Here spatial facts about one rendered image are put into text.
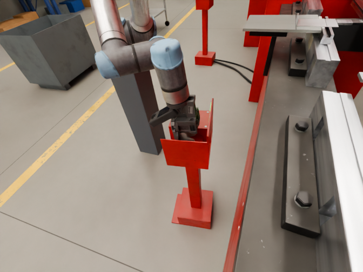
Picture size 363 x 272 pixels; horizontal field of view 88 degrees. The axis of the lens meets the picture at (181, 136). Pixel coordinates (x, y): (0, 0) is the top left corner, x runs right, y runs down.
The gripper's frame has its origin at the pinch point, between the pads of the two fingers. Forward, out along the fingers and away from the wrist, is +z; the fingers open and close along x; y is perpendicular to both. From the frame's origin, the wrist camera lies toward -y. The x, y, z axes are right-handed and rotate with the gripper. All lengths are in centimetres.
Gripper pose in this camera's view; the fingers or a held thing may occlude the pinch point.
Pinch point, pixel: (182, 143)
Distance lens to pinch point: 69.3
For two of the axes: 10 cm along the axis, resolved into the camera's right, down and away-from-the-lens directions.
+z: 1.8, 6.9, 7.0
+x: 1.9, -7.2, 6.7
